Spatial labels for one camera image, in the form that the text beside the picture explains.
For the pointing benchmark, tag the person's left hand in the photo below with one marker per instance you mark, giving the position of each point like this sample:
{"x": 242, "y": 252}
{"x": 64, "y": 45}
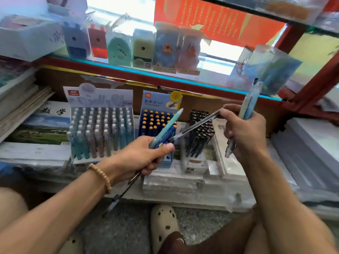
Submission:
{"x": 132, "y": 158}

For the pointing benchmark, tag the person's right hand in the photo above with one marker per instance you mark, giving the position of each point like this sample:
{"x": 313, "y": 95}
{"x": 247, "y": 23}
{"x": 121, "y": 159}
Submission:
{"x": 249, "y": 134}

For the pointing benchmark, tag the person's right thumb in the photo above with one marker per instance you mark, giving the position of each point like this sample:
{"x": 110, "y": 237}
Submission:
{"x": 228, "y": 114}

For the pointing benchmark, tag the person's left thumb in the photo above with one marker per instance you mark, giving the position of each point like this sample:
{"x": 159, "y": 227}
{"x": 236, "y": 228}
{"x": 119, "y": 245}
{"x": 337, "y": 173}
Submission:
{"x": 164, "y": 150}

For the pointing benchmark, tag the light blue pen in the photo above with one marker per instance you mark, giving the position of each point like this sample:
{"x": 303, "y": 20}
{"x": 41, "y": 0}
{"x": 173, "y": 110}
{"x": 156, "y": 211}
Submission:
{"x": 166, "y": 128}

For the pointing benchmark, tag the pale blue pen pair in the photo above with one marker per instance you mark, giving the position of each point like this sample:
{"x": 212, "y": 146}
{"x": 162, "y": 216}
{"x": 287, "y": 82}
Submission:
{"x": 249, "y": 103}

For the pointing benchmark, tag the clear slim pen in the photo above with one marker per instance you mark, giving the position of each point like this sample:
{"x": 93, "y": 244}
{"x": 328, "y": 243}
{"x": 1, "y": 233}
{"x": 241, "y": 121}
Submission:
{"x": 196, "y": 124}

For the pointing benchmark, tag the black and blue pen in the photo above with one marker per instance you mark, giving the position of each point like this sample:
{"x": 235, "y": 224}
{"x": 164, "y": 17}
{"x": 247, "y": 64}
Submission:
{"x": 124, "y": 191}

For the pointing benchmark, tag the person's left forearm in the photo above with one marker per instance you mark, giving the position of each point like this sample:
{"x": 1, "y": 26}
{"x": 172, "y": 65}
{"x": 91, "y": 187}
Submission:
{"x": 53, "y": 211}

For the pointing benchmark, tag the person's right forearm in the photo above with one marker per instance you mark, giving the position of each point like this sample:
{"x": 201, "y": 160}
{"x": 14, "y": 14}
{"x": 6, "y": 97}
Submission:
{"x": 280, "y": 208}

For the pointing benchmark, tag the rows of orange-capped blue pens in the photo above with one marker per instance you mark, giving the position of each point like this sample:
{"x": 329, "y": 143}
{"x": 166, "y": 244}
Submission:
{"x": 151, "y": 121}

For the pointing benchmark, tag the bunch of black pens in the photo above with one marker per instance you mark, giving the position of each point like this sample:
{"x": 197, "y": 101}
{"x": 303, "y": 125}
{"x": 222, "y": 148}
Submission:
{"x": 201, "y": 132}

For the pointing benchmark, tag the wrapped white paper stack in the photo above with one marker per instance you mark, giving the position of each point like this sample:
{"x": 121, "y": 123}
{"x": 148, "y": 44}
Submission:
{"x": 180, "y": 182}

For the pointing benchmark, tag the blue pen display box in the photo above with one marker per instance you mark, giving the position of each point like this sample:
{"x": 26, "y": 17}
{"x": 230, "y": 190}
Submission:
{"x": 156, "y": 101}

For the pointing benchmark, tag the clear plastic packet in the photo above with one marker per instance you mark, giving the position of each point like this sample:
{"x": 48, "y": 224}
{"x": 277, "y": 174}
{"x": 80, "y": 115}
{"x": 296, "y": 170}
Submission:
{"x": 267, "y": 67}

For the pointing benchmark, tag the rows of pastel pens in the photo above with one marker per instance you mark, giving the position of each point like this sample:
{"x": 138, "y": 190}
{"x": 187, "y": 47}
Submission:
{"x": 98, "y": 132}

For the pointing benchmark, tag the pink boxed pencil sharpener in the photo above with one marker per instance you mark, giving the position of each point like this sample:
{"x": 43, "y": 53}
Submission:
{"x": 189, "y": 52}

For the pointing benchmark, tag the cream clog shoe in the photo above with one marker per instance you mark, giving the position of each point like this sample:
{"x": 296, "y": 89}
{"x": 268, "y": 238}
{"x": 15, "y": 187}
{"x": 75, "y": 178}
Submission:
{"x": 164, "y": 227}
{"x": 71, "y": 244}

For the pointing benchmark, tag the glass shelf with red edge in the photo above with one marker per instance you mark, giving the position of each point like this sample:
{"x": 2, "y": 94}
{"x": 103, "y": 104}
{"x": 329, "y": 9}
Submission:
{"x": 148, "y": 74}

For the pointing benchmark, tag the pastel pen display box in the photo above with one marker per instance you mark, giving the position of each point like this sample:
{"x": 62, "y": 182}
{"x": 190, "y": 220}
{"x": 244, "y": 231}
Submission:
{"x": 98, "y": 99}

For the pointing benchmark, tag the grey wrapped paper stack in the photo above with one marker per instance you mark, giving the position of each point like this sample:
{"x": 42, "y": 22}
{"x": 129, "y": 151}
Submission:
{"x": 309, "y": 153}

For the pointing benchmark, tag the blue boxed pencil sharpener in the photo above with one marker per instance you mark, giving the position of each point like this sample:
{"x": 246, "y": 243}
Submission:
{"x": 165, "y": 48}

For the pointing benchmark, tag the red banner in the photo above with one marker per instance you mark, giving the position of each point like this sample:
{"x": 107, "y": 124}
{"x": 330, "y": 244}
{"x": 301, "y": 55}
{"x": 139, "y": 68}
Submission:
{"x": 219, "y": 21}

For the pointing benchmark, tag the cream pencil sharpener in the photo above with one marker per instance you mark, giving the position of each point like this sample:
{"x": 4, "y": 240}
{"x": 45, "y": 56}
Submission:
{"x": 143, "y": 50}

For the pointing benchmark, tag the person's right leg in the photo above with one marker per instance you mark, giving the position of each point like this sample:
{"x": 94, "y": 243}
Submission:
{"x": 219, "y": 238}

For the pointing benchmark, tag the person's leg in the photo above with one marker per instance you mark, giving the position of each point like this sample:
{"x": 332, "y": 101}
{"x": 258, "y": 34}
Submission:
{"x": 219, "y": 238}
{"x": 12, "y": 206}

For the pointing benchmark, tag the green pencil sharpener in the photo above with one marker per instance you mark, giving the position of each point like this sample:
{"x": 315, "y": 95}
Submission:
{"x": 119, "y": 51}

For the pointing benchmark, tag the landscape cover book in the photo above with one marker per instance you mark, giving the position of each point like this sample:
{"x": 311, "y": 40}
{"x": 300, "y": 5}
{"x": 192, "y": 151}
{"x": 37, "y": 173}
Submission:
{"x": 45, "y": 124}

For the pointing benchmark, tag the red pencil sharpener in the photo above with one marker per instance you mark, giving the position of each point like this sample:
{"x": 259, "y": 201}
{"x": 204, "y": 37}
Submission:
{"x": 98, "y": 42}

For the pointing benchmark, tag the stack of books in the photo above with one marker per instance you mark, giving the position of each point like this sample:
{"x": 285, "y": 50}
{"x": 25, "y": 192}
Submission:
{"x": 18, "y": 95}

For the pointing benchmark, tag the person's left leg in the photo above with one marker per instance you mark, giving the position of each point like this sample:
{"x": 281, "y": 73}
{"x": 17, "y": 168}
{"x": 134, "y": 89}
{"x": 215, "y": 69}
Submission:
{"x": 12, "y": 206}

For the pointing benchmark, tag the white cardboard box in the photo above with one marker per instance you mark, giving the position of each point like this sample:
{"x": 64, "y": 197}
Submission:
{"x": 29, "y": 36}

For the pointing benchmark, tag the red wooden shelf frame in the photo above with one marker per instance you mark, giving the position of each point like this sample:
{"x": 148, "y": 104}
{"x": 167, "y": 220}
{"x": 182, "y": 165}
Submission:
{"x": 312, "y": 84}

